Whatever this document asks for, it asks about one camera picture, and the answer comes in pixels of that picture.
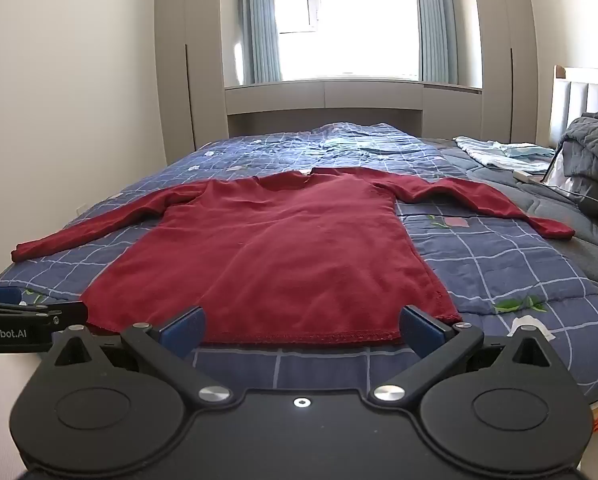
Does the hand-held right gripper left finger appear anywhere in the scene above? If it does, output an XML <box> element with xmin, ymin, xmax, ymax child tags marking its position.
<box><xmin>54</xmin><ymin>306</ymin><xmax>234</xmax><ymax>407</ymax></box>

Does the blue-grey curtain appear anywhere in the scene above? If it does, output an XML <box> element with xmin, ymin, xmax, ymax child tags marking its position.
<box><xmin>414</xmin><ymin>0</ymin><xmax>460</xmax><ymax>85</ymax></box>
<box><xmin>241</xmin><ymin>0</ymin><xmax>282</xmax><ymax>86</ymax></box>

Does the beige window bench cabinet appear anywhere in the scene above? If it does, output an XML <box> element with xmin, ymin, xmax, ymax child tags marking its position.
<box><xmin>224</xmin><ymin>77</ymin><xmax>484</xmax><ymax>138</ymax></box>

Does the grey padded headboard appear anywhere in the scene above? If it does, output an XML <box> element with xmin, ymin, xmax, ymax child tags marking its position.
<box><xmin>551</xmin><ymin>65</ymin><xmax>598</xmax><ymax>148</ymax></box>

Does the beige wardrobe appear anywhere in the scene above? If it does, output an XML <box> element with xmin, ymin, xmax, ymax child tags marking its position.
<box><xmin>471</xmin><ymin>0</ymin><xmax>537</xmax><ymax>143</ymax></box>
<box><xmin>154</xmin><ymin>0</ymin><xmax>227</xmax><ymax>166</ymax></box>

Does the grey quilted bedspread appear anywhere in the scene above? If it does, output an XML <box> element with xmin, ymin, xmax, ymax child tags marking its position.
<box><xmin>419</xmin><ymin>137</ymin><xmax>598</xmax><ymax>311</ymax></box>

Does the light blue printed cloth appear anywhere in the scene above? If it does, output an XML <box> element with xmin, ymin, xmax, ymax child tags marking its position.
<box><xmin>454</xmin><ymin>135</ymin><xmax>557</xmax><ymax>173</ymax></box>

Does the grey padded jacket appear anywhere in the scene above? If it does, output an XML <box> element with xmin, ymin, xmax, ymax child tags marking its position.
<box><xmin>561</xmin><ymin>112</ymin><xmax>598</xmax><ymax>218</ymax></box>

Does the blue plaid floral quilt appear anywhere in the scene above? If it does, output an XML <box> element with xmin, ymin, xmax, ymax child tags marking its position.
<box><xmin>0</xmin><ymin>122</ymin><xmax>598</xmax><ymax>401</ymax></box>

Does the dark red long-sleeved shirt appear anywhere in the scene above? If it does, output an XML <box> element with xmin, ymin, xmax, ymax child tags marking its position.
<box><xmin>11</xmin><ymin>166</ymin><xmax>576</xmax><ymax>346</ymax></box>

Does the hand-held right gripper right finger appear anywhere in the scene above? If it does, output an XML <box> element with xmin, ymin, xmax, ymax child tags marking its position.
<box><xmin>369</xmin><ymin>305</ymin><xmax>554</xmax><ymax>406</ymax></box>

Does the bright window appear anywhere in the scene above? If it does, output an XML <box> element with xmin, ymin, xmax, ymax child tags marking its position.
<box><xmin>271</xmin><ymin>0</ymin><xmax>422</xmax><ymax>81</ymax></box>

